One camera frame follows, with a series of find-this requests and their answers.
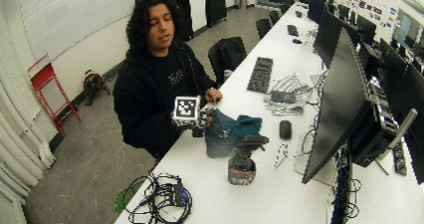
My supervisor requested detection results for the teal cloth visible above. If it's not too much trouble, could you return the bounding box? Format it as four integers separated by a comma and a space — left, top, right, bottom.
205, 108, 263, 159

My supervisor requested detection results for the white marker cube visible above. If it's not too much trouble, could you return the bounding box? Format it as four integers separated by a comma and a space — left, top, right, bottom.
171, 96, 203, 127

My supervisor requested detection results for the black office chair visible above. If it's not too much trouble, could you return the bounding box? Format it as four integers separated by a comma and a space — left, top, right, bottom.
254, 18, 272, 41
207, 36, 247, 86

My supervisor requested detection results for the black smartphone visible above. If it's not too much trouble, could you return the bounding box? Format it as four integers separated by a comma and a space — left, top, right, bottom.
268, 91, 296, 105

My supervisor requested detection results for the the person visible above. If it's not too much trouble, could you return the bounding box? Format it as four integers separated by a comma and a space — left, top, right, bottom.
112, 0, 221, 161

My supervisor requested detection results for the dark spray bottle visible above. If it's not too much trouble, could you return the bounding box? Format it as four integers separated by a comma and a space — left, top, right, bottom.
226, 134, 270, 186

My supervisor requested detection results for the black computer mouse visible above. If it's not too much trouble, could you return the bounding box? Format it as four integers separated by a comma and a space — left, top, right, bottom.
278, 119, 292, 140

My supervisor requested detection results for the small black keyboard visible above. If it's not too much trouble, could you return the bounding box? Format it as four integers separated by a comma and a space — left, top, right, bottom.
286, 24, 300, 38

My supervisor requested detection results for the brown backpack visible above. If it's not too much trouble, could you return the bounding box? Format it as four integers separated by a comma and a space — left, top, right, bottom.
82, 69, 112, 107

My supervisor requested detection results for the large black monitor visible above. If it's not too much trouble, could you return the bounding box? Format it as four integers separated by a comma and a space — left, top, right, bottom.
300, 28, 371, 185

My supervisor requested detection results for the green plastic piece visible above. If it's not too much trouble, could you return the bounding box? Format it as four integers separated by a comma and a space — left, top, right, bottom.
114, 179, 147, 214

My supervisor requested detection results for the black desktop computer box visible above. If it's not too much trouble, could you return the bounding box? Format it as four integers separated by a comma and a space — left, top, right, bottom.
348, 81, 401, 168

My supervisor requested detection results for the row of black monitors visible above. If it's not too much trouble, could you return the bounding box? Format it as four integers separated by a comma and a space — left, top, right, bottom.
306, 0, 424, 185

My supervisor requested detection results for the bundle of black cables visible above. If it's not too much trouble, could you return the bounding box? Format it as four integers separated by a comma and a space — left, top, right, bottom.
125, 172, 194, 224

